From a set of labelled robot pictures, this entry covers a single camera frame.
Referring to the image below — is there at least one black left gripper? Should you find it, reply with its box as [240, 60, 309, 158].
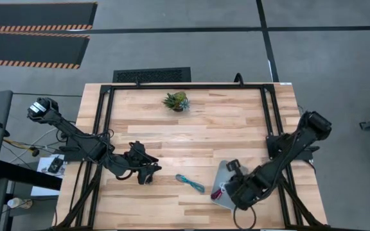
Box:
[127, 140, 163, 186]

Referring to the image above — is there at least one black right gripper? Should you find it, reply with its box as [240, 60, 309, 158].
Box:
[225, 158, 260, 212]

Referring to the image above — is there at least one red USB-C cable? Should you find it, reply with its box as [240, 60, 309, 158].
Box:
[210, 188, 224, 201]

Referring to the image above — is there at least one grey plastic bin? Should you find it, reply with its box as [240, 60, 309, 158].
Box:
[210, 159, 251, 211]

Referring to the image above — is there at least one teal USB-C cable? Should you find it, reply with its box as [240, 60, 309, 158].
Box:
[175, 173, 206, 194]

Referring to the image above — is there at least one small potted succulent plant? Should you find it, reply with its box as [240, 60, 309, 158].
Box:
[161, 91, 191, 113]

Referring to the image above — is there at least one black handheld controller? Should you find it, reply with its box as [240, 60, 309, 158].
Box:
[47, 156, 65, 175]

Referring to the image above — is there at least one black perforated floor mat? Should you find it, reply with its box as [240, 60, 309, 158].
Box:
[112, 66, 192, 83]

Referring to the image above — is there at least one white paper sheet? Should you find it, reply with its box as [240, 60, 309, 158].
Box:
[37, 153, 66, 176]

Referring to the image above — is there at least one black hazard-striped floor mat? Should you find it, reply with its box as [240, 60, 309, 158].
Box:
[0, 1, 98, 33]
[0, 31, 91, 70]

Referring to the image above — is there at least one black metal table frame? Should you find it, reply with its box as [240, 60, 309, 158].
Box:
[55, 83, 328, 230]

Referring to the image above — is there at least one black cable loop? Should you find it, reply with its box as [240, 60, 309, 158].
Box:
[233, 72, 245, 87]

